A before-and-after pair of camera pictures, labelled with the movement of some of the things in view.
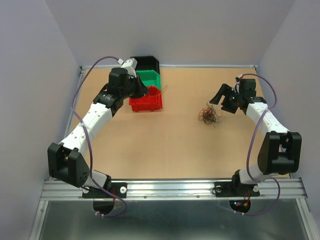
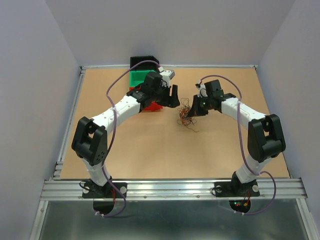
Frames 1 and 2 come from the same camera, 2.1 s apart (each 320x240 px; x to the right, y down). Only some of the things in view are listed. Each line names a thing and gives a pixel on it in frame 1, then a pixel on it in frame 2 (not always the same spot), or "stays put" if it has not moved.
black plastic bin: [147, 63] stays put
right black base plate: [235, 189] stays put
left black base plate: [119, 189] stays put
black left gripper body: [133, 88] -> [161, 95]
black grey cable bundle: [209, 115] -> [184, 119]
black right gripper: [223, 90] -> [195, 110]
